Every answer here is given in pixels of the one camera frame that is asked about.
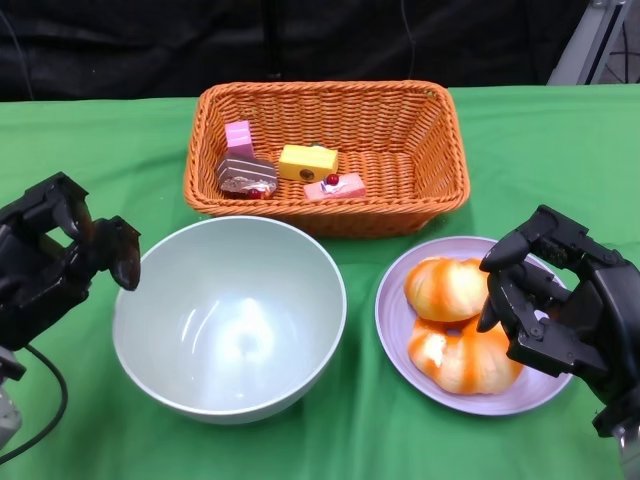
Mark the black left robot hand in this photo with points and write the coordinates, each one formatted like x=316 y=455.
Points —
x=40 y=280

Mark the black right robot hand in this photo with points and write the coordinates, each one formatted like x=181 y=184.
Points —
x=605 y=325

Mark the oval orange bread roll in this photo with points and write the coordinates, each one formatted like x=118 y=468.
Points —
x=445 y=290

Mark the pale green bowl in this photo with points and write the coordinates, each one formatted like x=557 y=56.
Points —
x=230 y=320

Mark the chocolate cake with cherry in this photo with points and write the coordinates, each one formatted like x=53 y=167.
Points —
x=245 y=172

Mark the pink layered cake slice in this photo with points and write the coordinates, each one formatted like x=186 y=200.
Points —
x=239 y=137

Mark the yellow cake slice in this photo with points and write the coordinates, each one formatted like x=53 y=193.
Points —
x=305 y=160

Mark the pink cake with cherry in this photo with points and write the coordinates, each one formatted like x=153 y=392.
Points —
x=345 y=187

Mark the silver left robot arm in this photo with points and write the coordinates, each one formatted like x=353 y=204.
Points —
x=7 y=400

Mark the lavender round plate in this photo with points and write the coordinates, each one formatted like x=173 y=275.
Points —
x=395 y=300

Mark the orange wicker basket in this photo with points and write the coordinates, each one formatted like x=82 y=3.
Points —
x=390 y=150

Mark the black backdrop cloth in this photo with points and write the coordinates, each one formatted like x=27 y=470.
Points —
x=150 y=45

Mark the black stand pole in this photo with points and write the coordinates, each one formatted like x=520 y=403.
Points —
x=274 y=40

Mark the silver aluminium frame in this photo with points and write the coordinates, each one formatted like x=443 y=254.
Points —
x=582 y=45

